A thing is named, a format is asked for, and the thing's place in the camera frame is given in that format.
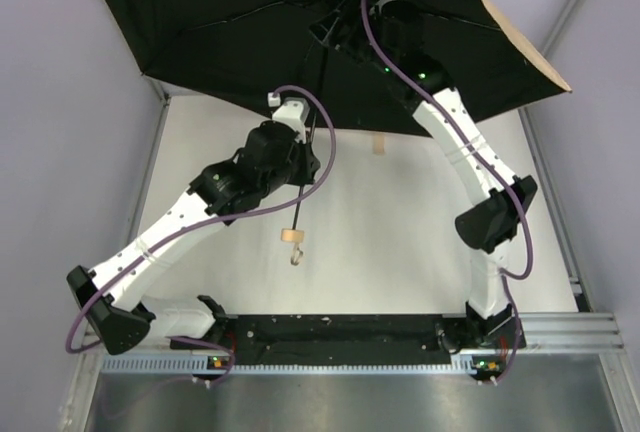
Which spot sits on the aluminium frame post left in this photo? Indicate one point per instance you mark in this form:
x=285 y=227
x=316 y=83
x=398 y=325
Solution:
x=74 y=413

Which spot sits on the beige and black folding umbrella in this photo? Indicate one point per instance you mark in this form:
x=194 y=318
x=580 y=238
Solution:
x=240 y=50

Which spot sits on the aluminium frame post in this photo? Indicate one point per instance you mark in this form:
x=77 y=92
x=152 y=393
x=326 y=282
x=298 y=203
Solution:
x=74 y=413
x=587 y=146

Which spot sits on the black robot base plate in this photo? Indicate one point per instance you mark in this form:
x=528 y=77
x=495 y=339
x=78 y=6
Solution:
x=356 y=340

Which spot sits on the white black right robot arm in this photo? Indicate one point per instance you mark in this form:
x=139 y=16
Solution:
x=499 y=197

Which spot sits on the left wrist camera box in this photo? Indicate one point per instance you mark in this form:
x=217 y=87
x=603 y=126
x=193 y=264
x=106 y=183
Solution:
x=291 y=112

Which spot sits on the aluminium frame rail front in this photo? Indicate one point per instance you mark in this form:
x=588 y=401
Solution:
x=539 y=333

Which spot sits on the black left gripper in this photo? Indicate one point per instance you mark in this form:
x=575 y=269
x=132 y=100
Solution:
x=308 y=160

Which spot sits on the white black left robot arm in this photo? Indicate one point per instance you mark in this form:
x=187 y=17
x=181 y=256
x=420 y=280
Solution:
x=112 y=296

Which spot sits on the aluminium frame post right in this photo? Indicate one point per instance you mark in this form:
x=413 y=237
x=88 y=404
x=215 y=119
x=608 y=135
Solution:
x=587 y=146

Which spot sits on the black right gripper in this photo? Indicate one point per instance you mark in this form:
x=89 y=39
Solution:
x=329 y=32

